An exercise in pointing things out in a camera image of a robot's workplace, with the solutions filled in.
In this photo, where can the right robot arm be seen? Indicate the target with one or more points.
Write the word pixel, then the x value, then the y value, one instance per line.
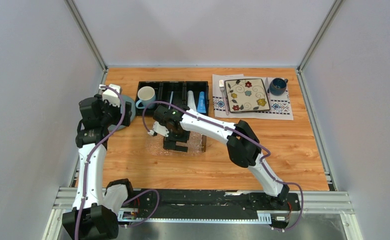
pixel 243 146

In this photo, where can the aluminium frame rail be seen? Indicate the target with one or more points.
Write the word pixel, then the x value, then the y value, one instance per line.
pixel 315 202

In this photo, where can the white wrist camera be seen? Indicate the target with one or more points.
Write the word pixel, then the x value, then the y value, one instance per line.
pixel 158 129
pixel 111 95

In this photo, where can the light blue mug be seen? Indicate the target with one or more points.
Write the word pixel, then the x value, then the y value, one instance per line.
pixel 146 95

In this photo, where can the grey white toothpaste tube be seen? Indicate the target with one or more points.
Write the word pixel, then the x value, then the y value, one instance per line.
pixel 191 100

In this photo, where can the clear glass tray wooden handles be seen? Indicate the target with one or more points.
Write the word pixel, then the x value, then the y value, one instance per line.
pixel 154 146

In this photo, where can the black compartment organizer box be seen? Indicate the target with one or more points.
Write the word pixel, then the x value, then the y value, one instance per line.
pixel 176 92

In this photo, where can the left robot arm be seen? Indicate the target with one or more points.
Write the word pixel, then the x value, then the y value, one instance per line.
pixel 94 211

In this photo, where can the dark blue mug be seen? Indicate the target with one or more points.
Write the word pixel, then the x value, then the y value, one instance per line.
pixel 278 86

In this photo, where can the grey blue round plate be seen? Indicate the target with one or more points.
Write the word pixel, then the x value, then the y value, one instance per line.
pixel 130 111

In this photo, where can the pink handled fork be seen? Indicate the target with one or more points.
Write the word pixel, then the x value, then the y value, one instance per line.
pixel 224 95

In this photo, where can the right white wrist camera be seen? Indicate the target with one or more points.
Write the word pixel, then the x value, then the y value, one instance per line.
pixel 158 129

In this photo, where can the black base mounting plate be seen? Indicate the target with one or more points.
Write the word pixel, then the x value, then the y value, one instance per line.
pixel 214 206

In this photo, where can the light blue toothbrush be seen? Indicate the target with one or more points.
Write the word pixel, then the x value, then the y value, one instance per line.
pixel 171 99

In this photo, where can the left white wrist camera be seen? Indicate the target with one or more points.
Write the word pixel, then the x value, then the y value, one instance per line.
pixel 111 95

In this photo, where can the knife beside plate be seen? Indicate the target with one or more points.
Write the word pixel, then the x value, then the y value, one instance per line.
pixel 266 82

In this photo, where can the patterned white placemat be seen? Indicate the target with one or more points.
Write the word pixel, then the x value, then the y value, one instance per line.
pixel 280 105

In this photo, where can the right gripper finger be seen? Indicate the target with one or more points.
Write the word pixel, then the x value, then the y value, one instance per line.
pixel 176 148
pixel 182 138

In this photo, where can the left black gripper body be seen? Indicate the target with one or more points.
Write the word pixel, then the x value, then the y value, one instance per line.
pixel 111 113

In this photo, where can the blue toothpaste tube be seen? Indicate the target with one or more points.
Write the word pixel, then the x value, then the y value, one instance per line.
pixel 201 107

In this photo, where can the square floral plate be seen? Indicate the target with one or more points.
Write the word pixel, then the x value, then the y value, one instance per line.
pixel 246 95

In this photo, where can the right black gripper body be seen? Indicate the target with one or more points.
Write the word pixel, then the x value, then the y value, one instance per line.
pixel 172 133

